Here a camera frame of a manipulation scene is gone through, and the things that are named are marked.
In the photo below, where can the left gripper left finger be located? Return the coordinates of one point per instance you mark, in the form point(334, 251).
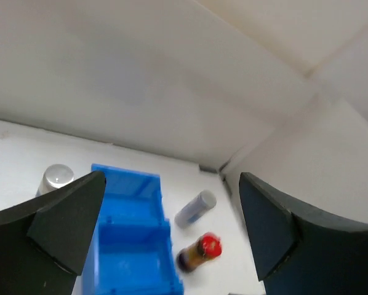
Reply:
point(44, 242)

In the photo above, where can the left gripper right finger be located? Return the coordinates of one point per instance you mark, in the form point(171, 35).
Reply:
point(299, 248)

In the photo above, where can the left silver-capped spice shaker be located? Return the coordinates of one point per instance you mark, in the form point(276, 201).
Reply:
point(55, 177)

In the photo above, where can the silver-capped spice shaker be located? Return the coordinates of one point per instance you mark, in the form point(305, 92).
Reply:
point(195, 209)
point(55, 177)

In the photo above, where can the right red-capped sauce jar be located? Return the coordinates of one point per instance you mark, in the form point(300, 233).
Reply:
point(208, 247)

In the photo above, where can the blue three-compartment plastic bin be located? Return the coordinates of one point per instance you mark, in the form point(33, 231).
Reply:
point(131, 249)

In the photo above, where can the right silver-capped spice shaker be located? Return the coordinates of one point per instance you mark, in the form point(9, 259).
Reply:
point(195, 209)

